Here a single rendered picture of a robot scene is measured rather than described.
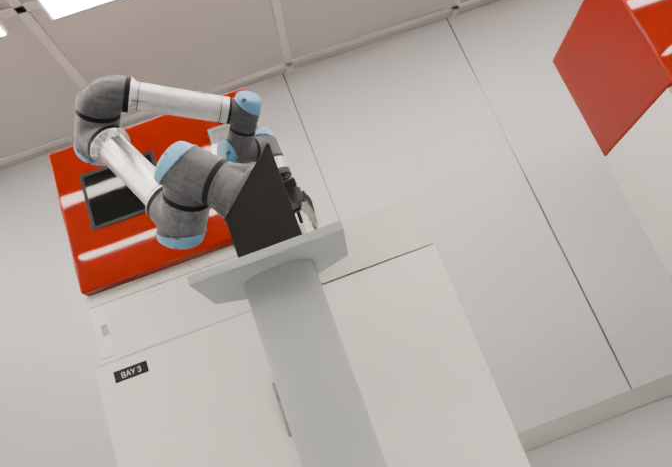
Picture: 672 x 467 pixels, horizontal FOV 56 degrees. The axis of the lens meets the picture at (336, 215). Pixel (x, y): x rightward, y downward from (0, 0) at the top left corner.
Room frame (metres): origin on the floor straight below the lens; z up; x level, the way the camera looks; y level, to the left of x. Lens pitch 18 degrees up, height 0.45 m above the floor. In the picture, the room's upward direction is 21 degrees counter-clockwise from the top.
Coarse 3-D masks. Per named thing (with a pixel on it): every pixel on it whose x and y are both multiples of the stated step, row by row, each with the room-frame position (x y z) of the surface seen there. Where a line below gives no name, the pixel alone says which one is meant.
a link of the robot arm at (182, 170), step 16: (176, 144) 1.29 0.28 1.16; (192, 144) 1.32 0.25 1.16; (160, 160) 1.28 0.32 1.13; (176, 160) 1.28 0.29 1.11; (192, 160) 1.28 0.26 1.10; (208, 160) 1.29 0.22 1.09; (160, 176) 1.30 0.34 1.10; (176, 176) 1.29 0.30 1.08; (192, 176) 1.28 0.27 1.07; (176, 192) 1.32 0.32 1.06; (192, 192) 1.31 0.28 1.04; (176, 208) 1.35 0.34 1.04; (192, 208) 1.36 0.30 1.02
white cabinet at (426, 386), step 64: (384, 320) 1.68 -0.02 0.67; (448, 320) 1.69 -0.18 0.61; (128, 384) 1.63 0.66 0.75; (192, 384) 1.64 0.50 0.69; (256, 384) 1.65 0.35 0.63; (384, 384) 1.68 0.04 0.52; (448, 384) 1.69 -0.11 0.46; (128, 448) 1.63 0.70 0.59; (192, 448) 1.64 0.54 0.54; (256, 448) 1.65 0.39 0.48; (384, 448) 1.67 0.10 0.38; (448, 448) 1.68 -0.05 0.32; (512, 448) 1.69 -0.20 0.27
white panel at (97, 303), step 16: (208, 256) 2.27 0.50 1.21; (224, 256) 2.28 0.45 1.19; (160, 272) 2.26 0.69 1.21; (176, 272) 2.26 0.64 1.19; (192, 272) 2.27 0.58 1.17; (112, 288) 2.25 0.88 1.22; (128, 288) 2.25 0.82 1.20; (144, 288) 2.25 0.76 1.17; (160, 288) 2.26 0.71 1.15; (96, 304) 2.24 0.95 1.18; (112, 304) 2.24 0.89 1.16; (96, 320) 2.24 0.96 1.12; (96, 336) 2.24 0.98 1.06; (112, 352) 2.24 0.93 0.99
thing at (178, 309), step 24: (168, 288) 1.65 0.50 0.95; (192, 288) 1.65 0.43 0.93; (120, 312) 1.64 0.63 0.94; (144, 312) 1.64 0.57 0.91; (168, 312) 1.65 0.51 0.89; (192, 312) 1.65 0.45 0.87; (216, 312) 1.65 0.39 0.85; (240, 312) 1.66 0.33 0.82; (120, 336) 1.64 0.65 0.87; (144, 336) 1.64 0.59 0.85; (168, 336) 1.64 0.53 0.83
